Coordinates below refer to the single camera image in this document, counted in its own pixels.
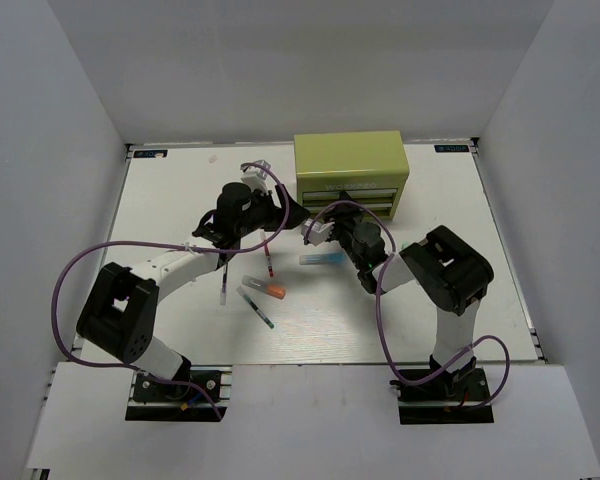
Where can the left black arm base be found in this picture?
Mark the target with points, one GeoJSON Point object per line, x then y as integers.
{"type": "Point", "coordinates": [149, 401]}

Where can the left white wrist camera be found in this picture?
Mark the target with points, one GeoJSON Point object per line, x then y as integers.
{"type": "Point", "coordinates": [255, 175]}

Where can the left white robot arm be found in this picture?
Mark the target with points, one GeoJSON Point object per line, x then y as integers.
{"type": "Point", "coordinates": [120, 311]}

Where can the green pen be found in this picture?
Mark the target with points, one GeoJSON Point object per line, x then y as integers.
{"type": "Point", "coordinates": [242, 293]}

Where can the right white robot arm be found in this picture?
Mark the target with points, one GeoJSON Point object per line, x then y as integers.
{"type": "Point", "coordinates": [454, 276]}

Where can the red pen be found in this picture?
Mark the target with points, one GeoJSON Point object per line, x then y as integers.
{"type": "Point", "coordinates": [267, 255]}

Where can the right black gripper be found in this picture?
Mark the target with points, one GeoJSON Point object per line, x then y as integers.
{"type": "Point", "coordinates": [343, 214]}

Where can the blue pen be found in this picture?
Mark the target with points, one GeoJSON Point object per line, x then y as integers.
{"type": "Point", "coordinates": [224, 282]}

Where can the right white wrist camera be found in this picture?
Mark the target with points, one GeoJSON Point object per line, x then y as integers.
{"type": "Point", "coordinates": [314, 232]}

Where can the green metal drawer toolbox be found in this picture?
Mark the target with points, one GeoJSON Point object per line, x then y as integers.
{"type": "Point", "coordinates": [371, 167]}

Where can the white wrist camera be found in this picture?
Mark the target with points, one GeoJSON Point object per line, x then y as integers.
{"type": "Point", "coordinates": [314, 232]}
{"type": "Point", "coordinates": [255, 175]}

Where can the orange capped highlighter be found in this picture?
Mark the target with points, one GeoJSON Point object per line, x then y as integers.
{"type": "Point", "coordinates": [265, 287]}

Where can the blue capped highlighter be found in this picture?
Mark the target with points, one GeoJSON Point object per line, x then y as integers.
{"type": "Point", "coordinates": [321, 259]}

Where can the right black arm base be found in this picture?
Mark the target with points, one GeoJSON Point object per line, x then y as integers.
{"type": "Point", "coordinates": [431, 404]}

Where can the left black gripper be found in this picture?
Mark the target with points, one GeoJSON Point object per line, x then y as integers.
{"type": "Point", "coordinates": [277, 213]}

